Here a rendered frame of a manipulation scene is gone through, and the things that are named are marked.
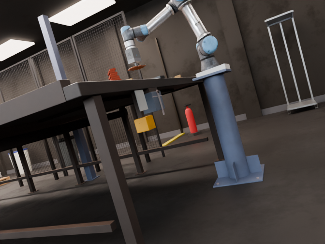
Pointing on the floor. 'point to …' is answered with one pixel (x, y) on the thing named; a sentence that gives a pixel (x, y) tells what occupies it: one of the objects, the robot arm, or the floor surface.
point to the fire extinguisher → (191, 121)
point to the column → (229, 136)
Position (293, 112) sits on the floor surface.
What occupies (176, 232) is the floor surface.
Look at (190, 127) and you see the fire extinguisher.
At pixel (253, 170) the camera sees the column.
